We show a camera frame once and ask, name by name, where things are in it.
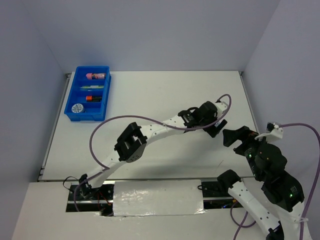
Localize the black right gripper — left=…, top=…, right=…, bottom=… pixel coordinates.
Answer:
left=221, top=123, right=273, bottom=179

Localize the yellow thin pen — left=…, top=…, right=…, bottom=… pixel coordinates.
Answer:
left=80, top=85, right=104, bottom=89

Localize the black metal base rail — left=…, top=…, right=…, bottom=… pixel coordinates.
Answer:
left=65, top=179, right=241, bottom=217

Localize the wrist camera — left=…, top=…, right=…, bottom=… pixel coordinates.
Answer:
left=254, top=122, right=284, bottom=143
left=214, top=101, right=228, bottom=115

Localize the blue paint jar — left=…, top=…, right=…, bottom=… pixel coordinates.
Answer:
left=71, top=103, right=85, bottom=114

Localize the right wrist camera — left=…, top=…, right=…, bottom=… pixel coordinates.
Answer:
left=254, top=122, right=284, bottom=143

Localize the pink capped pencil tube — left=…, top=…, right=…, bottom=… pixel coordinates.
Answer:
left=85, top=73, right=106, bottom=80

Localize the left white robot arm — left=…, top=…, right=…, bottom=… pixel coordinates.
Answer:
left=74, top=100, right=230, bottom=200

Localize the silver foil covered plate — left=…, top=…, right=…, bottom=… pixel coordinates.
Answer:
left=112, top=179, right=206, bottom=217

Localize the orange capped black highlighter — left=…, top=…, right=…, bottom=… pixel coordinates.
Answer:
left=85, top=95, right=103, bottom=102

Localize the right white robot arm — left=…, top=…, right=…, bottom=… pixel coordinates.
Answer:
left=217, top=122, right=320, bottom=240

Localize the blue plastic compartment bin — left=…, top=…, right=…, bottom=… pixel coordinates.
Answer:
left=64, top=65, right=112, bottom=122

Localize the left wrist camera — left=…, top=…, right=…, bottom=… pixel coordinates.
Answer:
left=214, top=101, right=228, bottom=115

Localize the green gel pen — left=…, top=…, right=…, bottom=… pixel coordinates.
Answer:
left=80, top=85, right=104, bottom=90

